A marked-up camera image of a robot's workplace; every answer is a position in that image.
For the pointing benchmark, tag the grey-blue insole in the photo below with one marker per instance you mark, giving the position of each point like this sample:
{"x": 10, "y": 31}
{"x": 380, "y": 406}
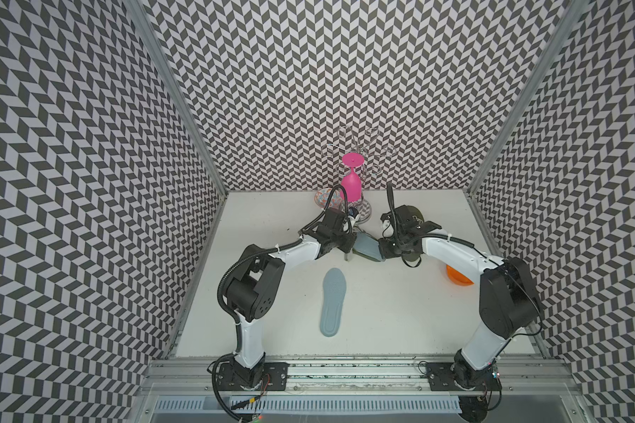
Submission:
{"x": 368, "y": 248}
{"x": 334, "y": 292}

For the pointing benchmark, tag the white slotted cable duct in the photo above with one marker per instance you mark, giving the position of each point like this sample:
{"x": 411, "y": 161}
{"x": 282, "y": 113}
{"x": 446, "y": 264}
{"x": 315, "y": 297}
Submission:
{"x": 320, "y": 405}

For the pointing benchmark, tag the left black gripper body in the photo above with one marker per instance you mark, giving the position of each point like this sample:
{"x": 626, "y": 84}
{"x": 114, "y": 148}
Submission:
{"x": 342, "y": 241}

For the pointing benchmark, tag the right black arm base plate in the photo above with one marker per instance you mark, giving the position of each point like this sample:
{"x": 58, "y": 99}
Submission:
{"x": 445, "y": 376}

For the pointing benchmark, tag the pink plastic wine glass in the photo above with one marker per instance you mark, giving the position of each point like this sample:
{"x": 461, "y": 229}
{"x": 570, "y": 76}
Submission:
{"x": 352, "y": 182}

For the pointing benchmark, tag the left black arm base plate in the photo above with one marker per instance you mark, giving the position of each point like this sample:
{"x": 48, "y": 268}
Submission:
{"x": 269, "y": 376}

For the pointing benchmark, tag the clear glass holder stand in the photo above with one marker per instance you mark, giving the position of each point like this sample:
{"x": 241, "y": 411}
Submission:
{"x": 346, "y": 139}

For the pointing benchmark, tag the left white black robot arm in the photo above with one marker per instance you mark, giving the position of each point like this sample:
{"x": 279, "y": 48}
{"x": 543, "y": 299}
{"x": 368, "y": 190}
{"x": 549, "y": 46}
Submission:
{"x": 249, "y": 287}

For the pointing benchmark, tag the orange plastic bowl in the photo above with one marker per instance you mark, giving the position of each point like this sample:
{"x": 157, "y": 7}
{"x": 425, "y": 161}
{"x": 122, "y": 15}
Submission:
{"x": 458, "y": 278}

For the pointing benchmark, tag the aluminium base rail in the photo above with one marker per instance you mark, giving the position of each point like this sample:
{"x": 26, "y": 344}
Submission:
{"x": 330, "y": 375}

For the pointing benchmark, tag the colourful patterned small bowl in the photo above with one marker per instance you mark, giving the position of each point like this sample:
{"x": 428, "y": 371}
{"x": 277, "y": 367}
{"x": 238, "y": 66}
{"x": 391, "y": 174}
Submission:
{"x": 324, "y": 196}

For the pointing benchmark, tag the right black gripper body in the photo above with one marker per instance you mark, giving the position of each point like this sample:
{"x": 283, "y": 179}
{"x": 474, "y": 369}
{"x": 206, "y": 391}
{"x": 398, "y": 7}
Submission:
{"x": 392, "y": 247}

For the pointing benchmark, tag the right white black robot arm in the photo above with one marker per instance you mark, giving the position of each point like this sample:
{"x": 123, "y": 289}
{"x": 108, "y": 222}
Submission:
{"x": 508, "y": 300}

